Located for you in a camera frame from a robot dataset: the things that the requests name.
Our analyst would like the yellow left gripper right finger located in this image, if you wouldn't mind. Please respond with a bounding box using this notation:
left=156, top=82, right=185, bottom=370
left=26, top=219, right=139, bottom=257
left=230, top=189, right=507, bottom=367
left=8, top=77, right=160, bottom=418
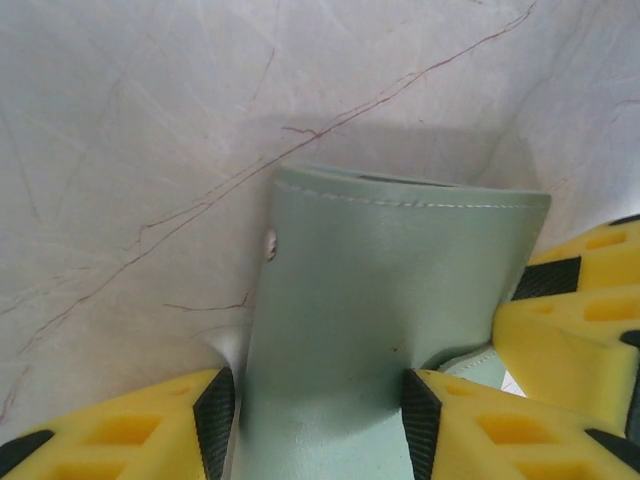
left=402, top=368, right=640, bottom=480

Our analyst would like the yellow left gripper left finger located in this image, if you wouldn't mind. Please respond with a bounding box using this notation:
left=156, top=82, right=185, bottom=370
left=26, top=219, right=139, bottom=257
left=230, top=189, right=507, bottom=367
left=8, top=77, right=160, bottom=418
left=0, top=367, right=236, bottom=480

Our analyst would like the mint green card holder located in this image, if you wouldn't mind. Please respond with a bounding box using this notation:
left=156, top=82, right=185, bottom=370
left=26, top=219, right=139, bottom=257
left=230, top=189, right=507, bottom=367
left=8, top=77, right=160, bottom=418
left=239, top=164, right=554, bottom=480

